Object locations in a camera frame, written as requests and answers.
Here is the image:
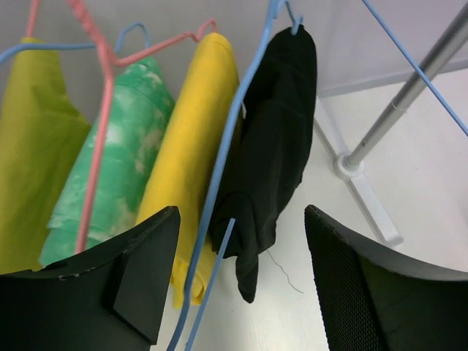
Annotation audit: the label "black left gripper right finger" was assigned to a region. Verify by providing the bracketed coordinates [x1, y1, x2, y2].
[304, 205, 467, 350]

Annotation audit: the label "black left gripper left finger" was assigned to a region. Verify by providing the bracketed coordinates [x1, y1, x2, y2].
[1, 206, 181, 350]

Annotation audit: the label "black trousers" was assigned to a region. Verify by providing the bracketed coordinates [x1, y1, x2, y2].
[208, 26, 317, 303]

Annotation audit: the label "blue wire hanger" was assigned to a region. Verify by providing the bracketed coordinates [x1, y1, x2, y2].
[363, 1, 467, 135]
[1, 22, 151, 65]
[167, 1, 303, 350]

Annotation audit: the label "olive yellow trousers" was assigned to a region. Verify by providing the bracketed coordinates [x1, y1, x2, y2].
[1, 50, 91, 273]

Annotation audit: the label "green white patterned trousers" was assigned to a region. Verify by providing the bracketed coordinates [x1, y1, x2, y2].
[39, 57, 175, 266]

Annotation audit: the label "silver white clothes rack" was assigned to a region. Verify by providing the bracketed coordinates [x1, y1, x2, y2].
[315, 5, 467, 246]

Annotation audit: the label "pink wire hanger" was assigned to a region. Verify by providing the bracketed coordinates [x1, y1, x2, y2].
[68, 0, 218, 254]
[25, 0, 41, 37]

